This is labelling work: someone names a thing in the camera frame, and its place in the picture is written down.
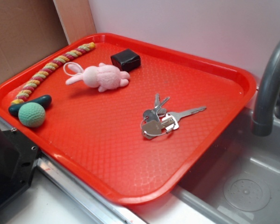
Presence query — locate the pink plush bunny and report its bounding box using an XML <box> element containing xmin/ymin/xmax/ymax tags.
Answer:
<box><xmin>63</xmin><ymin>62</ymin><xmax>130</xmax><ymax>92</ymax></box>

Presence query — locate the grey sink basin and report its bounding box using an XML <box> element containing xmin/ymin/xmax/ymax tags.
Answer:
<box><xmin>172</xmin><ymin>109</ymin><xmax>280</xmax><ymax>224</ymax></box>

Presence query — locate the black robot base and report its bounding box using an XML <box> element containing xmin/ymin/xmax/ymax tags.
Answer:
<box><xmin>0</xmin><ymin>129</ymin><xmax>40</xmax><ymax>210</ymax></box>

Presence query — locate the black box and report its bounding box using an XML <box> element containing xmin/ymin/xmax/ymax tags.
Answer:
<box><xmin>111</xmin><ymin>49</ymin><xmax>141</xmax><ymax>72</ymax></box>

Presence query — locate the green golf ball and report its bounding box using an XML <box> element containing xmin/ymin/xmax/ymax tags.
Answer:
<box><xmin>18</xmin><ymin>102</ymin><xmax>46</xmax><ymax>128</ymax></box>

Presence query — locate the dark green oblong object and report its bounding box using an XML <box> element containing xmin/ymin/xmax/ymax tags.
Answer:
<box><xmin>8</xmin><ymin>94</ymin><xmax>52</xmax><ymax>116</ymax></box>

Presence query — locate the silver key bunch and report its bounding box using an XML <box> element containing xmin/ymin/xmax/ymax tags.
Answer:
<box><xmin>140</xmin><ymin>93</ymin><xmax>207</xmax><ymax>140</ymax></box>

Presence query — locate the red plastic tray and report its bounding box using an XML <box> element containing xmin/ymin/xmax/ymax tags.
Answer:
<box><xmin>0</xmin><ymin>34</ymin><xmax>256</xmax><ymax>205</ymax></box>

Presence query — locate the multicolour twisted rope toy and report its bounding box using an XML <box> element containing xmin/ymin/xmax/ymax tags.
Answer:
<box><xmin>10</xmin><ymin>42</ymin><xmax>96</xmax><ymax>105</ymax></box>

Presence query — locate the grey faucet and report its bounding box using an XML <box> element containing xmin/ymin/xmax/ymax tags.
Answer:
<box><xmin>251</xmin><ymin>41</ymin><xmax>280</xmax><ymax>136</ymax></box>

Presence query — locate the brown cardboard panel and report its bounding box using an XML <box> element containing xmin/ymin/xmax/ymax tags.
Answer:
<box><xmin>0</xmin><ymin>0</ymin><xmax>96</xmax><ymax>84</ymax></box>

